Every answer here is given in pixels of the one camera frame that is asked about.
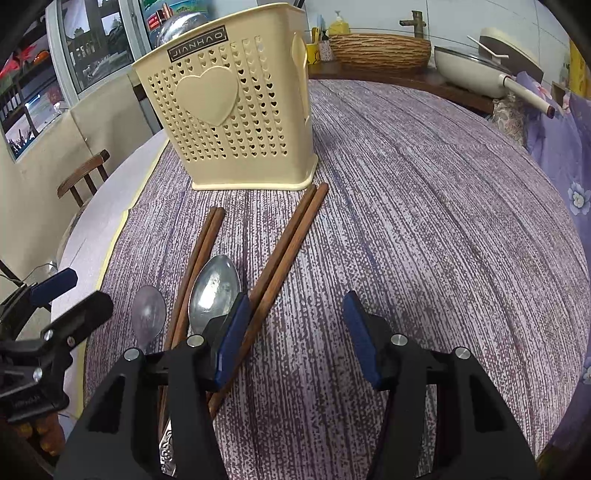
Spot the beige patterned cloth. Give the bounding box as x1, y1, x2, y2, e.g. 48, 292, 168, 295
491, 96, 528, 146

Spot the purple striped tablecloth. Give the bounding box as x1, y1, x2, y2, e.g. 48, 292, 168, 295
83, 78, 585, 480

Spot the shiny silver spoon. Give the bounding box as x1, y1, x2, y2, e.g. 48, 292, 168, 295
159, 254, 242, 478

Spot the wooden counter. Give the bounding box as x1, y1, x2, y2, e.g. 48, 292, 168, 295
307, 61, 496, 114

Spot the purple floral cloth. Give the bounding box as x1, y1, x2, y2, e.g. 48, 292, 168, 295
515, 71, 591, 462

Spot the white frying pan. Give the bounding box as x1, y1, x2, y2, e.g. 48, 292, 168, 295
433, 45, 558, 119

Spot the yellow soap dispenser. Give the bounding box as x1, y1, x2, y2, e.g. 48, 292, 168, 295
327, 10, 352, 36

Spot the aluminium sliding window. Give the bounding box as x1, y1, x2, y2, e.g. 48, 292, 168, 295
0, 0, 154, 163

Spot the yellow cup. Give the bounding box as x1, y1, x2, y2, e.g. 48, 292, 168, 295
307, 28, 323, 66

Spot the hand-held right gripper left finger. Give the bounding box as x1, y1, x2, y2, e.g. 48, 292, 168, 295
55, 293, 252, 480

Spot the bronze faucet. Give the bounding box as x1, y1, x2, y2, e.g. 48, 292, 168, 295
399, 10, 428, 40

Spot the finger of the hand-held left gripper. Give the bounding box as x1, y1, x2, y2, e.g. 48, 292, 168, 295
41, 291, 115, 358
0, 268, 78, 324

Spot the wooden chair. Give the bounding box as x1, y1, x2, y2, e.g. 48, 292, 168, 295
56, 148, 112, 209

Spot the brown and white rice cooker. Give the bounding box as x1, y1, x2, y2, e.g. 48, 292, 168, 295
477, 26, 546, 83

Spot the beige cover panel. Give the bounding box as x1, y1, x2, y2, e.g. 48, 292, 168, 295
0, 73, 156, 289

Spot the white rice spoon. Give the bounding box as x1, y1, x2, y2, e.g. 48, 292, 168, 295
466, 35, 509, 60

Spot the cream plastic utensil basket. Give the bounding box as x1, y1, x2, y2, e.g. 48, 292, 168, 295
132, 2, 319, 191

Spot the woven brown basin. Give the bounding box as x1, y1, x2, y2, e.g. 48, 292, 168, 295
329, 32, 433, 75

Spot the white table cover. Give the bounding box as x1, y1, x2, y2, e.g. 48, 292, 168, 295
57, 136, 172, 418

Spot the person's left hand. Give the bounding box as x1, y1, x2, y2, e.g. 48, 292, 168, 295
14, 410, 66, 457

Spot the grey matte spoon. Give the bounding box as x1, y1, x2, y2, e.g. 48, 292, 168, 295
131, 285, 167, 352

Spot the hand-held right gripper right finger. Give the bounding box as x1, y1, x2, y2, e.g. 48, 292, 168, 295
342, 291, 541, 480

